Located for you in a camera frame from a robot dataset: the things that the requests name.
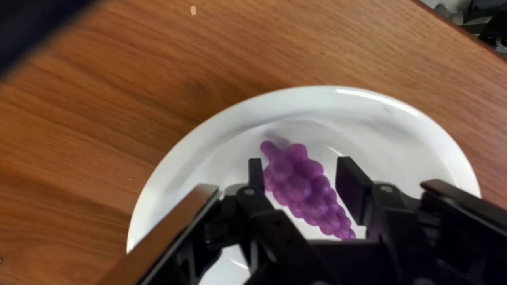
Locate purple toy grape bunch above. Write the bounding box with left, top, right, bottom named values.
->
left=259, top=139, right=359, bottom=243

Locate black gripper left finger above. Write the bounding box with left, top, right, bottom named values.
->
left=100, top=158, right=319, bottom=285

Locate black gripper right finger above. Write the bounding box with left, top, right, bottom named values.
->
left=335, top=156, right=507, bottom=285

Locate white plastic bowl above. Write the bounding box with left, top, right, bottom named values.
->
left=126, top=85, right=484, bottom=285

